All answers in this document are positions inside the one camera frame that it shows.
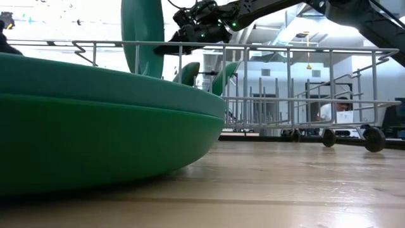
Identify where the black computer monitor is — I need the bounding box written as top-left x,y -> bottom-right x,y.
390,98 -> 405,139

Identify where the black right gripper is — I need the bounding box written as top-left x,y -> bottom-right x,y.
153,0 -> 234,56

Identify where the green round plate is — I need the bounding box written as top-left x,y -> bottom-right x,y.
0,93 -> 226,197
120,0 -> 166,80
211,61 -> 240,97
172,61 -> 201,87
0,52 -> 227,120

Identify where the white ceiling duct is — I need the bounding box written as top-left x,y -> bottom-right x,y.
252,18 -> 365,48

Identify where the grey wire dish rack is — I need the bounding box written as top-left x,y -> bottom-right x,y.
72,39 -> 402,153

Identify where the white box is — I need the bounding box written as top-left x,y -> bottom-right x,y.
335,110 -> 355,124

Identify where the person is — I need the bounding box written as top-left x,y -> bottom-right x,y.
311,96 -> 352,123

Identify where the yellow hanging cord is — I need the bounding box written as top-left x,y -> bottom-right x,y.
302,30 -> 313,70

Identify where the black aluminium table frame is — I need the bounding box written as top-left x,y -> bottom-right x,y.
218,134 -> 405,151

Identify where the black round ceiling device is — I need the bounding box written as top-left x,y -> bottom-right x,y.
0,11 -> 15,31

